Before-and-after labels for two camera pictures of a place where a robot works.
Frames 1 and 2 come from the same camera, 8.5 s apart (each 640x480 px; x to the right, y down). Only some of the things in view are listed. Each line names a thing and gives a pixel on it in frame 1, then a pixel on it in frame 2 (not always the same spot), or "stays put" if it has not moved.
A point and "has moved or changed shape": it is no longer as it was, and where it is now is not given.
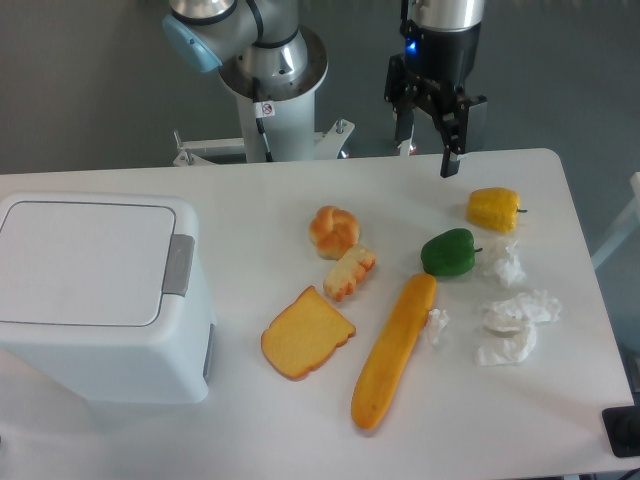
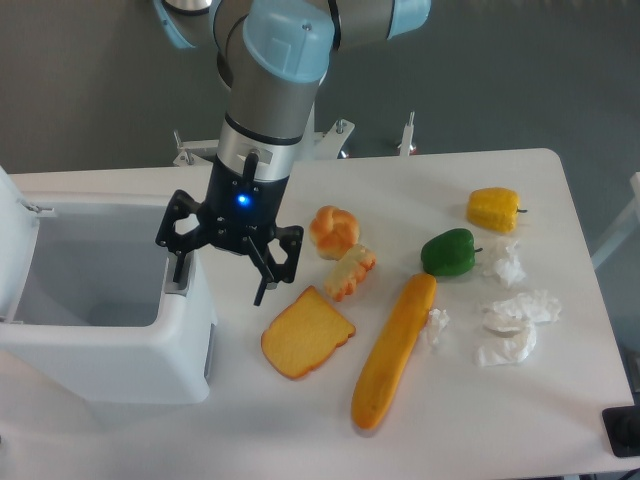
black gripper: (433, 73) to (240, 212)
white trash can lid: (88, 264) has moved or changed shape
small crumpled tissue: (437, 320) stays put
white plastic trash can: (106, 295) has moved or changed shape
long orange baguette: (392, 353) stays put
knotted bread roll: (333, 231) stays put
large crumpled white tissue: (509, 326) stays put
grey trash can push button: (179, 265) stays put
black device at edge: (622, 426) stays put
